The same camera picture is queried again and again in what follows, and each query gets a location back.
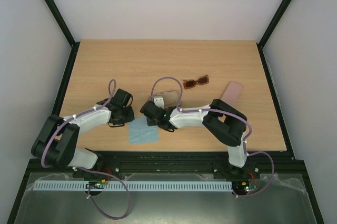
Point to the left black frame post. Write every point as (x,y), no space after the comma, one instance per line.
(61,22)

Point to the metal floor plate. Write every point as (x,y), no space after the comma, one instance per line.
(272,199)

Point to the blue cleaning cloth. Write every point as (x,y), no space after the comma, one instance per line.
(139,132)

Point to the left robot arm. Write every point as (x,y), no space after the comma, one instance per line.
(55,145)

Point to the pink glasses case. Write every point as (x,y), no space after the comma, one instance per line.
(232,93)

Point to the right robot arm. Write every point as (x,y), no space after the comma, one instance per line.
(223,121)

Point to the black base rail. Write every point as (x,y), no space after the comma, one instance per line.
(215,163)

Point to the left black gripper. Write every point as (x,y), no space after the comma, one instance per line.
(130,118)

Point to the black frame post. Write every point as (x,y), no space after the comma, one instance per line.
(61,22)
(273,23)

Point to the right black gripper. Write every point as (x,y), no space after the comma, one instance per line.
(154,119)

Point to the light blue cable duct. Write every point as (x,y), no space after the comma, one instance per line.
(135,186)

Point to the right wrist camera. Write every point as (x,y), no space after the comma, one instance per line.
(159,101)

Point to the brown rectangular sunglasses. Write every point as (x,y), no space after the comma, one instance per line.
(203,80)

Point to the brown plaid glasses case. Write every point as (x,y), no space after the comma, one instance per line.
(170,97)

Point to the right black frame post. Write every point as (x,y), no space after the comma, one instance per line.
(273,23)

